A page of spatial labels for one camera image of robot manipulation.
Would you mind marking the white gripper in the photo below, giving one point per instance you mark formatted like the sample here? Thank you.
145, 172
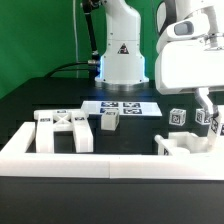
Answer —
182, 67

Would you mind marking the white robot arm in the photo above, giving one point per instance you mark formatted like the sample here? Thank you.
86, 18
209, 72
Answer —
123, 66

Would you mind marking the white tagged cube right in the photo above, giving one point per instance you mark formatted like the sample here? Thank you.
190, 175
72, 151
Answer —
200, 117

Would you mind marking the white tagged cube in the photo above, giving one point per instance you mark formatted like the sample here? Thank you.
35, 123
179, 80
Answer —
200, 117
177, 117

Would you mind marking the white tagged cube left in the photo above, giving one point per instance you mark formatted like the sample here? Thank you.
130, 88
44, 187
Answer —
177, 117

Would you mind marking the white marker sheet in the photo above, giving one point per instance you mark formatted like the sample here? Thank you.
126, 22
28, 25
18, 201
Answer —
124, 108

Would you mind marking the white U-shaped fence frame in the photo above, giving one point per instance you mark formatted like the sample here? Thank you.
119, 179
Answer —
173, 163

